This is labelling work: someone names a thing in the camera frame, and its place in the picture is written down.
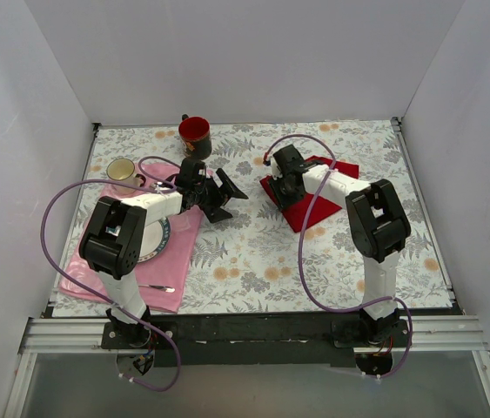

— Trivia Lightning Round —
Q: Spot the black mounting base plate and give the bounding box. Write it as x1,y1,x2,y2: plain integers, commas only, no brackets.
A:
100,313,413,369

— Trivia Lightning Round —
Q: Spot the pink cloth placemat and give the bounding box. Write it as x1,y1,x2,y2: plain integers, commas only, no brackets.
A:
58,162,204,313

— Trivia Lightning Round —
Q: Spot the red cloth napkin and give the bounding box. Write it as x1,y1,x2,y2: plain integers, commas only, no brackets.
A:
259,161,359,233

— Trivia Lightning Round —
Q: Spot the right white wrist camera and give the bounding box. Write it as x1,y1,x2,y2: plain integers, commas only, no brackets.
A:
265,157,282,179

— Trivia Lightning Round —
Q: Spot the silver fork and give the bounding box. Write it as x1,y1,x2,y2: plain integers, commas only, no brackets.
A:
138,284,176,293

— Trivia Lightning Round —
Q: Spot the aluminium frame rail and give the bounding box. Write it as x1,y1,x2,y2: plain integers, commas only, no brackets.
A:
6,313,490,415

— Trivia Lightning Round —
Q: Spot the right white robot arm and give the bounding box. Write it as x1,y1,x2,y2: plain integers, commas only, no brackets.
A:
263,145,411,347

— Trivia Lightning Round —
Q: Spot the floral tablecloth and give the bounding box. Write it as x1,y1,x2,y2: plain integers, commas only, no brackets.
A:
50,119,454,318

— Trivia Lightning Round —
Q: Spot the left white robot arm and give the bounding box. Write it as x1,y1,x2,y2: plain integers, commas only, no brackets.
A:
78,158,248,348

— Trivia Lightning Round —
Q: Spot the white plate teal rim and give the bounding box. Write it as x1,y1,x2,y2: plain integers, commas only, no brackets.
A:
138,218,171,263

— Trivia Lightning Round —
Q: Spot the black red mug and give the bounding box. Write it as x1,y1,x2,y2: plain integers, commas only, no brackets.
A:
178,114,212,160

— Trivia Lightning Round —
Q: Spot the cream enamel mug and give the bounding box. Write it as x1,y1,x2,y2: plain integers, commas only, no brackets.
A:
106,158,146,197

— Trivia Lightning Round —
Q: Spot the silver spoon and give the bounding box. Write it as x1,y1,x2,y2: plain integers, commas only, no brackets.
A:
150,182,177,194

